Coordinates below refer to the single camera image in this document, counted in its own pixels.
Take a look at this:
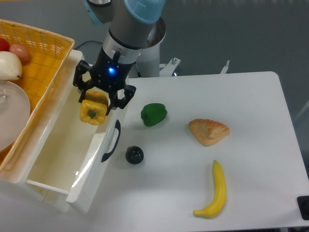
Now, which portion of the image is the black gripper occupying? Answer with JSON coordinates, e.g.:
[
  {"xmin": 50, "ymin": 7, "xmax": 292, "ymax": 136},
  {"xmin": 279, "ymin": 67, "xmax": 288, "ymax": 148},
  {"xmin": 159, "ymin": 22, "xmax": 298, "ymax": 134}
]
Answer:
[{"xmin": 73, "ymin": 49, "xmax": 136, "ymax": 116}]

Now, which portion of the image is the yellow bell pepper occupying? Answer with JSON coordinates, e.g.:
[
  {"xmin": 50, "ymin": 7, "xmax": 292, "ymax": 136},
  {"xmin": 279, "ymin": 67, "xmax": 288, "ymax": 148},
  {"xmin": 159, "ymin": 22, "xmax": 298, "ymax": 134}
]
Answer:
[{"xmin": 79, "ymin": 90, "xmax": 109, "ymax": 125}]

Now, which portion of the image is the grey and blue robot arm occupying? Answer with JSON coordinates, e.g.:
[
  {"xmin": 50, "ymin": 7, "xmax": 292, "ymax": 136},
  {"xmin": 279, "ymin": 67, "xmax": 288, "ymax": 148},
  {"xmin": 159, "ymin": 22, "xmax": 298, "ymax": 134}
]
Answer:
[{"xmin": 73, "ymin": 0, "xmax": 166, "ymax": 111}]

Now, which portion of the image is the green bell pepper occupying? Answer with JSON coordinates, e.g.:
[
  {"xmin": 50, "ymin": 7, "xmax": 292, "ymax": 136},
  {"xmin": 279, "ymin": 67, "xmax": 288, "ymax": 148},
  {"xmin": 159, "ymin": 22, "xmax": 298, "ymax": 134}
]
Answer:
[{"xmin": 140, "ymin": 103, "xmax": 168, "ymax": 127}]

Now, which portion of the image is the open white drawer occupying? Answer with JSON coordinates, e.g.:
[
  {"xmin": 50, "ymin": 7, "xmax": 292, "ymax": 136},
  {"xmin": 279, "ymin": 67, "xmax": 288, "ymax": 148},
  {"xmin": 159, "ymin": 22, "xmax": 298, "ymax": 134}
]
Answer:
[{"xmin": 26, "ymin": 87, "xmax": 126, "ymax": 213}]

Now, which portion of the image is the white drawer cabinet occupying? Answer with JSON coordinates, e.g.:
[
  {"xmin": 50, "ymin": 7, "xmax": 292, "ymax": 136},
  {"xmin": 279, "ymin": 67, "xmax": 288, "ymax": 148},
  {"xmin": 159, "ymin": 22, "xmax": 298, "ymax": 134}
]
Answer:
[{"xmin": 0, "ymin": 50, "xmax": 84, "ymax": 212}]

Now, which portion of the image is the yellow woven basket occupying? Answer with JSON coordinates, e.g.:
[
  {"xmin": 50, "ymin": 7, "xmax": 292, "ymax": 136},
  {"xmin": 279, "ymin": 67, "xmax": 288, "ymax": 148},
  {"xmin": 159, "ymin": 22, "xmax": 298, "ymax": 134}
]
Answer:
[{"xmin": 0, "ymin": 19, "xmax": 75, "ymax": 169}]

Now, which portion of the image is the black round object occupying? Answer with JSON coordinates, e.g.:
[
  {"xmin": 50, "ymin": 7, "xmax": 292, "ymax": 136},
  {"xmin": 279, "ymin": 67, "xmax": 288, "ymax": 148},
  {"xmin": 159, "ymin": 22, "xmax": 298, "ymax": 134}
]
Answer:
[{"xmin": 125, "ymin": 145, "xmax": 144, "ymax": 165}]

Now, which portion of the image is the white plate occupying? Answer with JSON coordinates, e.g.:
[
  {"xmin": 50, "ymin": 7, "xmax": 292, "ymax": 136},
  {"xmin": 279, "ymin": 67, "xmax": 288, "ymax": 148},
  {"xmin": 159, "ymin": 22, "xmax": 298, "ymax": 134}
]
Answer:
[{"xmin": 0, "ymin": 81, "xmax": 30, "ymax": 151}]

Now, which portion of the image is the red tomato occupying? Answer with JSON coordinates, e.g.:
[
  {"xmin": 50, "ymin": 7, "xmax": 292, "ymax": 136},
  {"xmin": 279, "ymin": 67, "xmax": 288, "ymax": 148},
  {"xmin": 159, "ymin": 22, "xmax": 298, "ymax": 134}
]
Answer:
[{"xmin": 0, "ymin": 38, "xmax": 10, "ymax": 51}]

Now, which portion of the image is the triangular bread pastry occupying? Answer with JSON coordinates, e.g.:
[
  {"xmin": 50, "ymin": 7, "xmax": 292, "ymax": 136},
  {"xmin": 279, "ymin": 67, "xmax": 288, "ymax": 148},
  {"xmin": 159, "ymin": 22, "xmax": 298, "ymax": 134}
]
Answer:
[{"xmin": 188, "ymin": 119, "xmax": 230, "ymax": 146}]

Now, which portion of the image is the yellow banana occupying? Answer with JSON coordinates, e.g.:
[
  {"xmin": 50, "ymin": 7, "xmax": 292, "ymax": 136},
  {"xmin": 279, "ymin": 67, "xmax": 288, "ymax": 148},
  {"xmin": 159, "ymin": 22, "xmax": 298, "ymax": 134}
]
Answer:
[{"xmin": 193, "ymin": 160, "xmax": 227, "ymax": 218}]

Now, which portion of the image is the black object at edge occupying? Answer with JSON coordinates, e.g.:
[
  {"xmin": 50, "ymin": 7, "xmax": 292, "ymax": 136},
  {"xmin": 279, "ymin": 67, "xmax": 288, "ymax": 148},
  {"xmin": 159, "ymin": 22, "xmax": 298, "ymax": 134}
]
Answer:
[{"xmin": 297, "ymin": 195, "xmax": 309, "ymax": 220}]

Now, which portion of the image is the black cable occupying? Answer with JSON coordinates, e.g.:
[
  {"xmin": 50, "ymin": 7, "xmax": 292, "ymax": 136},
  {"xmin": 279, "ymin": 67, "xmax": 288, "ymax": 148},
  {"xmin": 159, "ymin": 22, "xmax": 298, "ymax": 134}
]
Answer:
[{"xmin": 76, "ymin": 40, "xmax": 104, "ymax": 50}]

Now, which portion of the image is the black drawer handle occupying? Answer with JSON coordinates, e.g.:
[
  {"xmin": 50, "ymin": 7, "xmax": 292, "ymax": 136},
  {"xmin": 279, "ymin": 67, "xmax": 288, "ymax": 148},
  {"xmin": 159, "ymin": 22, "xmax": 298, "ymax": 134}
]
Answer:
[{"xmin": 101, "ymin": 119, "xmax": 121, "ymax": 163}]

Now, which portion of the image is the white table bracket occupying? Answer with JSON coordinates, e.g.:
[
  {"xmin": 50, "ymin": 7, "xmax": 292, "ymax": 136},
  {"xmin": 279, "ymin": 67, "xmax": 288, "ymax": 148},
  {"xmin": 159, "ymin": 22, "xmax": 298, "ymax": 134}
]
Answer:
[{"xmin": 220, "ymin": 60, "xmax": 230, "ymax": 74}]

